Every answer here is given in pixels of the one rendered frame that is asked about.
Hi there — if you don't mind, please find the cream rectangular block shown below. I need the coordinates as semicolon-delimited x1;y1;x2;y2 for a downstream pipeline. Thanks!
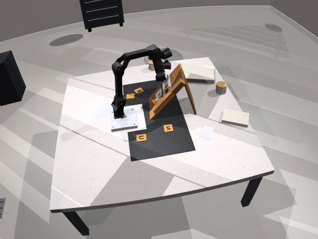
222;109;249;128

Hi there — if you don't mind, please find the white paper ticket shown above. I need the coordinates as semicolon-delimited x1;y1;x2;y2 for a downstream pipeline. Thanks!
155;89;162;101

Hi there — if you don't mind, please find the white paper card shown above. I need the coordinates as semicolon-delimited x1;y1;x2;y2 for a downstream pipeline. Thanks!
199;126;214;139

